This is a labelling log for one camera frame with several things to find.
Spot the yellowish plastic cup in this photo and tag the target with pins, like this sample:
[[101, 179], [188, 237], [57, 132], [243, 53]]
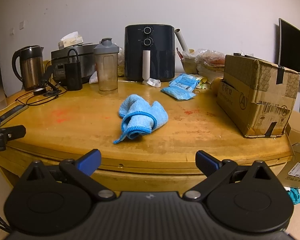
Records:
[[188, 65]]

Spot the clear shaker bottle grey lid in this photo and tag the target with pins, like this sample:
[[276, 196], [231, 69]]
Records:
[[106, 67]]

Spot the small bag of white pellets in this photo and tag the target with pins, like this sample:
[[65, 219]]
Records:
[[93, 78]]

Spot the yellow green packets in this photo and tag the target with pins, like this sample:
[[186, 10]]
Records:
[[203, 81]]

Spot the black phone stand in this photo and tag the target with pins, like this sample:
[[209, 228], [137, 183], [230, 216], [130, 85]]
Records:
[[48, 76]]

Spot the steel electric kettle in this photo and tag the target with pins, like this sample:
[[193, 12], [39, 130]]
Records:
[[31, 67]]

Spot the tissue box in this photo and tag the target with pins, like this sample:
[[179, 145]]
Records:
[[71, 41]]

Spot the clear bag of dried food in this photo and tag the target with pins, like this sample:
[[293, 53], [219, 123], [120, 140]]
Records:
[[121, 65]]

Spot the blue snack packet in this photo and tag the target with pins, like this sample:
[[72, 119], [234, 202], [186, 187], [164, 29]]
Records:
[[190, 76], [178, 93]]

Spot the blue microfiber cloth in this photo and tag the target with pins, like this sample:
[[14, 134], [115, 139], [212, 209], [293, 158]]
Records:
[[142, 116]]

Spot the white cardboard tube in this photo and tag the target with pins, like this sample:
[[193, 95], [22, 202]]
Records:
[[182, 40]]

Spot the black portable air pump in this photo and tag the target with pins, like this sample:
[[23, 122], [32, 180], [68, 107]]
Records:
[[73, 77]]

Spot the clear bag of red food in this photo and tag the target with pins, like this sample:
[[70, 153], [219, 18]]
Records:
[[210, 62]]

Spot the dark metal ruler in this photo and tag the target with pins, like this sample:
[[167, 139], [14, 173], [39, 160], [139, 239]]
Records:
[[13, 112]]

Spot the round yellow fruit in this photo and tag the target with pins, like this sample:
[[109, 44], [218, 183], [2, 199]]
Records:
[[216, 86]]

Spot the white wall switch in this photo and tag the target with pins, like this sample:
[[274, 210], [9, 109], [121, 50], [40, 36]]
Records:
[[21, 25], [12, 31]]

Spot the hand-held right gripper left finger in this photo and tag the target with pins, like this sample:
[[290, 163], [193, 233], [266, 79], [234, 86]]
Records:
[[88, 161]]

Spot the large taped cardboard box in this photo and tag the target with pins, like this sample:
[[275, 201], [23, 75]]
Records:
[[255, 92]]

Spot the flat cardboard parcel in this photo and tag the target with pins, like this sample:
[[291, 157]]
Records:
[[297, 172]]

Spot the blue packet with barcode label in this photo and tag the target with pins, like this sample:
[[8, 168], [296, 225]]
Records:
[[183, 83]]

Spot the black flat screen television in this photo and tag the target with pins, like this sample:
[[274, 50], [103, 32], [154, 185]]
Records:
[[293, 55]]

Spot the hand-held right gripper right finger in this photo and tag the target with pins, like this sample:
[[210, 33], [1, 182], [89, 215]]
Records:
[[207, 162]]

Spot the black air fryer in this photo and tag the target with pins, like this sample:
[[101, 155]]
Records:
[[150, 55]]

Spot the grey rice cooker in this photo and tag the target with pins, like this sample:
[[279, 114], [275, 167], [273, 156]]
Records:
[[87, 60]]

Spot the black rectangular frame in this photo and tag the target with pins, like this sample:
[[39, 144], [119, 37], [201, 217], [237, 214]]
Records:
[[242, 54]]

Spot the black tape roll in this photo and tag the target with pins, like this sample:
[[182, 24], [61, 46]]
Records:
[[39, 91]]

